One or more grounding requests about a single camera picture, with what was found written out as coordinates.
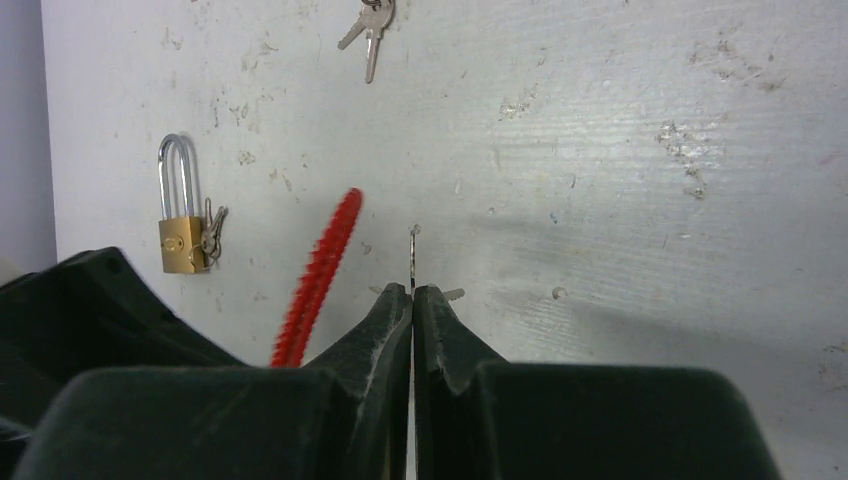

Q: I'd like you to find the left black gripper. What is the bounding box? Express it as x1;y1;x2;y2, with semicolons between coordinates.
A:
1;247;240;431

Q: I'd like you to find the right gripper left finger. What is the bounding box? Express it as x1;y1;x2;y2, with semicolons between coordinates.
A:
306;283;412;479

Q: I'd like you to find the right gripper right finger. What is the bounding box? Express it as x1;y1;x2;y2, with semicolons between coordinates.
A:
413;286;506;479

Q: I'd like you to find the red cable lock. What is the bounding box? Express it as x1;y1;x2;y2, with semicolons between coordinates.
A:
269;188;364;368

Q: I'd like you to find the brass padlock long shackle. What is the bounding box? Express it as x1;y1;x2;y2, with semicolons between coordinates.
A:
157;133;206;274

